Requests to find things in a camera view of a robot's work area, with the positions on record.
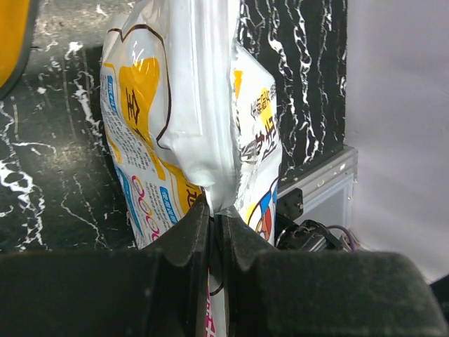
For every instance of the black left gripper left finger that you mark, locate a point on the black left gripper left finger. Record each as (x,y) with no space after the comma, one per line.
(157,291)

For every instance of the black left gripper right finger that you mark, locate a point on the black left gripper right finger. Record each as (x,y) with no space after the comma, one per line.
(269,292)

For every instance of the pink white pet food bag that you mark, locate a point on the pink white pet food bag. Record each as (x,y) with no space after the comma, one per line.
(189,113)

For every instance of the yellow double pet bowl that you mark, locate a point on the yellow double pet bowl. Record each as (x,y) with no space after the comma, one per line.
(18,19)

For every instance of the aluminium frame rail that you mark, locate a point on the aluminium frame rail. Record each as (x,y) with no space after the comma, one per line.
(325,193)

